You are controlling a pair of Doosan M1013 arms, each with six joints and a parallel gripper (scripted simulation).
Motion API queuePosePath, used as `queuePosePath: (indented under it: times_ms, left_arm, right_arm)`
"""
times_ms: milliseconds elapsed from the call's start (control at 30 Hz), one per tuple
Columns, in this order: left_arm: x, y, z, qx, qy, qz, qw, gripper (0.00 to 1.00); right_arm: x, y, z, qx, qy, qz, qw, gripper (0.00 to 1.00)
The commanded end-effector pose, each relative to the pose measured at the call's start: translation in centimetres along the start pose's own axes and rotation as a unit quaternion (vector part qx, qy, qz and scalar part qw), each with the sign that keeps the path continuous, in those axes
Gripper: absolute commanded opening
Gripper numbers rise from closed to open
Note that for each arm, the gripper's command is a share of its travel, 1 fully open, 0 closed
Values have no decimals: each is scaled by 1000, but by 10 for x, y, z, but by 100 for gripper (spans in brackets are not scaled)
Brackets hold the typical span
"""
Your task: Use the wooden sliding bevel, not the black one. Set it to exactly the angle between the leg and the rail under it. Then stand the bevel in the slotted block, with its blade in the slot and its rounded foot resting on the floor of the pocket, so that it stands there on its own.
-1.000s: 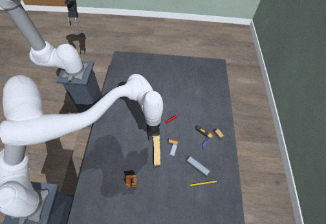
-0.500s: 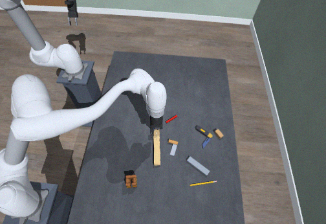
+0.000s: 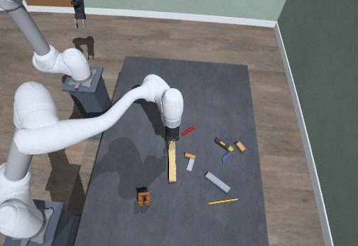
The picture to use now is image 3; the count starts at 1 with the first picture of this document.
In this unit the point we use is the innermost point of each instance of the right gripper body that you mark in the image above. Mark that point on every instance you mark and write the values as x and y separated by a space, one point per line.
172 130

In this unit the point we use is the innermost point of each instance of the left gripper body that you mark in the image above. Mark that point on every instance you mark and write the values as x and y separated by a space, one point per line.
79 9

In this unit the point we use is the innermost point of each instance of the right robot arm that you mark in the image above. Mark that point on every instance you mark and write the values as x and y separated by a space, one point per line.
39 130

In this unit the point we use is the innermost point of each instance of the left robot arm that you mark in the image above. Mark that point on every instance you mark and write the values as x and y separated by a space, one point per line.
47 59

